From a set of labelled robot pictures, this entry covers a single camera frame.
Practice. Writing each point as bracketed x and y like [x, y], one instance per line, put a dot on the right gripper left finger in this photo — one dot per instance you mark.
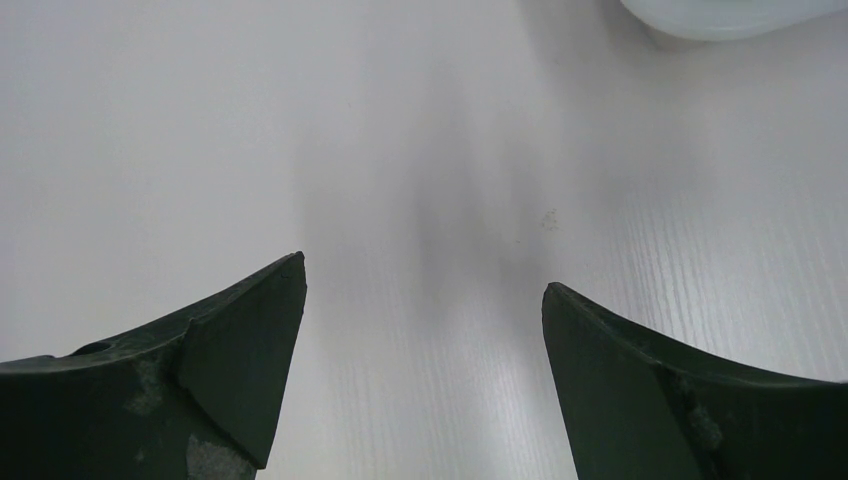
[195, 394]

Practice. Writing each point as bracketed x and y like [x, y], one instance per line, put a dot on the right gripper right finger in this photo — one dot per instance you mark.
[638, 404]

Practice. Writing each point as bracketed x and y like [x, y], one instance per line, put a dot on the white plastic basket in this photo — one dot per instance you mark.
[725, 20]

